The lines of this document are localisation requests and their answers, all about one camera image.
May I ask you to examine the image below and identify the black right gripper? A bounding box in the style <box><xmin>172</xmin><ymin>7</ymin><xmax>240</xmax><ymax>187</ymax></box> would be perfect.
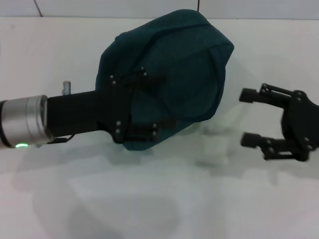
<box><xmin>238</xmin><ymin>83</ymin><xmax>319</xmax><ymax>162</ymax></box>

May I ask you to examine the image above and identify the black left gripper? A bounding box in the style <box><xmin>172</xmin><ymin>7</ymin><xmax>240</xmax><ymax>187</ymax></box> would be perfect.
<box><xmin>46</xmin><ymin>67</ymin><xmax>176</xmax><ymax>144</ymax></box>

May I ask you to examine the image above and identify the dark teal lunch bag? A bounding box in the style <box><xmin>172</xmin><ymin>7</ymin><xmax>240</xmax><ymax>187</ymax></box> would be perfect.
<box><xmin>95</xmin><ymin>9</ymin><xmax>235</xmax><ymax>152</ymax></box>

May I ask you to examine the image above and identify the silver left wrist plug stub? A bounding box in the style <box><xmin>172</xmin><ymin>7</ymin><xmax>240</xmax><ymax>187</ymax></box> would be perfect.
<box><xmin>62</xmin><ymin>80</ymin><xmax>72</xmax><ymax>96</ymax></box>

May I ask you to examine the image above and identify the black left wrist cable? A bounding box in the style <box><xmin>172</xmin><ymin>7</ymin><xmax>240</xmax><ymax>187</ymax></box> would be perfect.
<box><xmin>37</xmin><ymin>134</ymin><xmax>77</xmax><ymax>146</ymax></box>

